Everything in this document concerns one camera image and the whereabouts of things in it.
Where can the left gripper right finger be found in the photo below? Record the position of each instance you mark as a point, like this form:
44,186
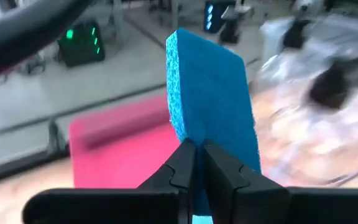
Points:
235,193

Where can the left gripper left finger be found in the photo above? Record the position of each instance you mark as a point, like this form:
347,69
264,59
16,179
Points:
182,168

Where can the blue scrub sponge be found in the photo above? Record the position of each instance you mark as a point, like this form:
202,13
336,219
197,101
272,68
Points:
210,93

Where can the clear bottle black pump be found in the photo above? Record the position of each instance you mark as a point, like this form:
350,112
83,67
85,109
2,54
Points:
331,87
295,34

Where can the pink translucent plastic bin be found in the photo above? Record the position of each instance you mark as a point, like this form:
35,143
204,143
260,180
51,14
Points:
120,161

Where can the small clear plastic bin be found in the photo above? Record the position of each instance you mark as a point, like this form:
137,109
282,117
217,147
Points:
306,140

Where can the black floor stand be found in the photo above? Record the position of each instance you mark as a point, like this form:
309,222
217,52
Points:
232,31

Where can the black box blue lights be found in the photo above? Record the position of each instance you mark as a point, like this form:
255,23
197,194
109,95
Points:
213,15

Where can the black box green lights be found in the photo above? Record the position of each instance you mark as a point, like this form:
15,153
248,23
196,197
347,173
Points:
79,49

